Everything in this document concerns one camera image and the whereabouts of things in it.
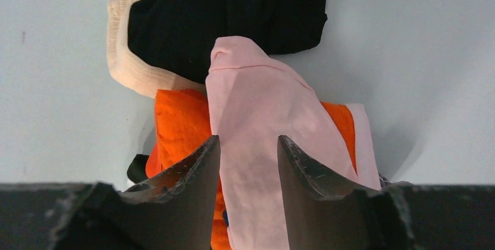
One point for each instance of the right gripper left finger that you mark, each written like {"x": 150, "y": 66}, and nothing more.
{"x": 174, "y": 209}

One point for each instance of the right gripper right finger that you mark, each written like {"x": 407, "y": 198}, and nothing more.
{"x": 326, "y": 210}

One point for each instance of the light pink underwear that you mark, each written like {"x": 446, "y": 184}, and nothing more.
{"x": 253, "y": 99}

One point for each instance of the black white striped underwear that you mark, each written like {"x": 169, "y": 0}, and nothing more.
{"x": 136, "y": 172}

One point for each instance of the orange underwear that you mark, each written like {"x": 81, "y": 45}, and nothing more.
{"x": 182, "y": 124}

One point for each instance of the cream underwear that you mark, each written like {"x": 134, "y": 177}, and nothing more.
{"x": 127, "y": 68}

